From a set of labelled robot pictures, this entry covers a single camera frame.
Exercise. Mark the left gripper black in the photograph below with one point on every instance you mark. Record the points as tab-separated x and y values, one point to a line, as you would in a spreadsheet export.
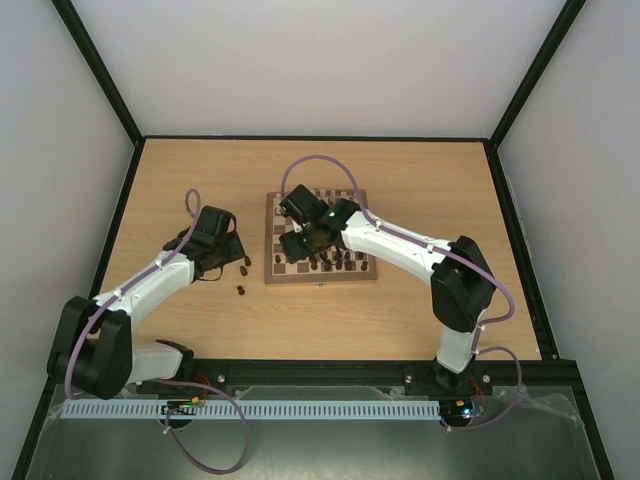
238	252

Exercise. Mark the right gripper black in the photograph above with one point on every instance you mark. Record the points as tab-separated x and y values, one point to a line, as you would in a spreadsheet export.
295	245

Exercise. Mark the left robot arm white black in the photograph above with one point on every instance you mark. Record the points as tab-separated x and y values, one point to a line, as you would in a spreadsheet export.
93	348

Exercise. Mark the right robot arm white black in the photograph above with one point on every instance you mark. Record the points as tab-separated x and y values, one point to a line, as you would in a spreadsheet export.
455	271

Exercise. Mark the wooden chess board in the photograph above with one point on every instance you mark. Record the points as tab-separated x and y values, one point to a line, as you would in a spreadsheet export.
357	266

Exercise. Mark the white slotted cable duct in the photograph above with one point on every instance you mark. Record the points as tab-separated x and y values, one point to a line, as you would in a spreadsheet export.
122	409

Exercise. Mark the black aluminium rail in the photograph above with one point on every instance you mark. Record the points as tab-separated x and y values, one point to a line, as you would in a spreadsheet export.
417	377

